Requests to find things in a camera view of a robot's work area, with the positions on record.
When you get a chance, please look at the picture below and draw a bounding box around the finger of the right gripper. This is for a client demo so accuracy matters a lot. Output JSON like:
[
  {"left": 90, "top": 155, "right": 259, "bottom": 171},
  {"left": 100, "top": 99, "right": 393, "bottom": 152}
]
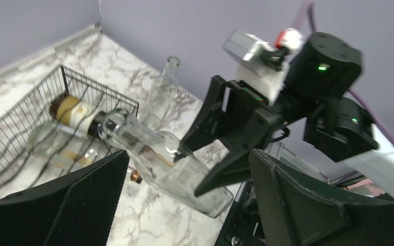
[
  {"left": 194, "top": 149, "right": 251, "bottom": 197},
  {"left": 180, "top": 75, "right": 229, "bottom": 152}
]

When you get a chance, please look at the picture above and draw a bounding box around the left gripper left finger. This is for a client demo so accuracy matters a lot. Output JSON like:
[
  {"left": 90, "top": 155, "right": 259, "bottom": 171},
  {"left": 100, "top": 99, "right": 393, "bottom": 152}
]
[{"left": 0, "top": 150, "right": 129, "bottom": 245}]

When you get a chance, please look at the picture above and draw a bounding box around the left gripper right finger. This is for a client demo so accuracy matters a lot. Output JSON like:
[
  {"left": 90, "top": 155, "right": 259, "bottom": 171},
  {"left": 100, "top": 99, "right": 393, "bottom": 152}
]
[{"left": 249, "top": 149, "right": 394, "bottom": 245}]

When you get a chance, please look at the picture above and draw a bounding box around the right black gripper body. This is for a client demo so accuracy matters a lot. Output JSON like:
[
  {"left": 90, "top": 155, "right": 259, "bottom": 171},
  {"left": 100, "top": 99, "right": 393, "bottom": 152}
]
[{"left": 222, "top": 80, "right": 287, "bottom": 153}]

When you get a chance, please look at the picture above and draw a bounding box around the clear glass bottle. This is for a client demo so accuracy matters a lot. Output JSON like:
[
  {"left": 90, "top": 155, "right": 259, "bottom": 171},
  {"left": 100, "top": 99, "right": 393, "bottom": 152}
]
[
  {"left": 141, "top": 56, "right": 181, "bottom": 130},
  {"left": 98, "top": 109, "right": 233, "bottom": 218}
]

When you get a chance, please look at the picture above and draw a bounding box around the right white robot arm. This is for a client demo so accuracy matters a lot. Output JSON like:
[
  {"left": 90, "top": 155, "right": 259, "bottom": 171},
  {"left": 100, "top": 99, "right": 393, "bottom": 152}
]
[{"left": 181, "top": 30, "right": 394, "bottom": 198}]

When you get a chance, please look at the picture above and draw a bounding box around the clear bottle black cap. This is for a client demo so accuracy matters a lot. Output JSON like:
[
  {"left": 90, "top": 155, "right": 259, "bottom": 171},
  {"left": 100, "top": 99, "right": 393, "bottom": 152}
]
[{"left": 27, "top": 122, "right": 143, "bottom": 185}]

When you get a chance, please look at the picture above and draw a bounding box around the red wine gold cap bottle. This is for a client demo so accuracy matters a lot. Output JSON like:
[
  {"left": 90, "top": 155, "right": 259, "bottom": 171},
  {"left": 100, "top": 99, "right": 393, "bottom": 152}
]
[{"left": 49, "top": 93, "right": 106, "bottom": 138}]

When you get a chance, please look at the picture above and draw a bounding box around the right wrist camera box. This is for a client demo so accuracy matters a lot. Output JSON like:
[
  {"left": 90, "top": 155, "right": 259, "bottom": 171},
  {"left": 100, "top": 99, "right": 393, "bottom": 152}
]
[{"left": 223, "top": 28, "right": 304, "bottom": 105}]

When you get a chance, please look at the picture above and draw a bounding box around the black wire wine rack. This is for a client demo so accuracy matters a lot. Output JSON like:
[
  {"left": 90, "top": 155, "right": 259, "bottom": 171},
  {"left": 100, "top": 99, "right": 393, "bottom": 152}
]
[{"left": 0, "top": 65, "right": 140, "bottom": 199}]

